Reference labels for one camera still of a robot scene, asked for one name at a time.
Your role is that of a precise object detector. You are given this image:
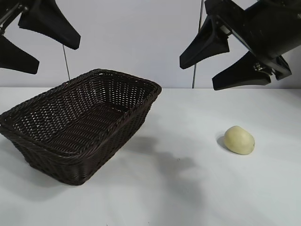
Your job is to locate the pale yellow potato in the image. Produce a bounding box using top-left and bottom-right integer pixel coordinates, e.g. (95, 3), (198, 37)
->
(223, 125), (256, 156)

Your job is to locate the dark brown wicker basket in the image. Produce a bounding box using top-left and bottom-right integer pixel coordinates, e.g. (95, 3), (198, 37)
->
(0, 68), (163, 186)

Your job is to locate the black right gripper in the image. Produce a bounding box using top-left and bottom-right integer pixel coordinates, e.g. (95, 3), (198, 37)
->
(180, 0), (301, 91)

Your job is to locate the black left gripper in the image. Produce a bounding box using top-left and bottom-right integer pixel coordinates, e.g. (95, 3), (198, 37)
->
(0, 0), (81, 75)

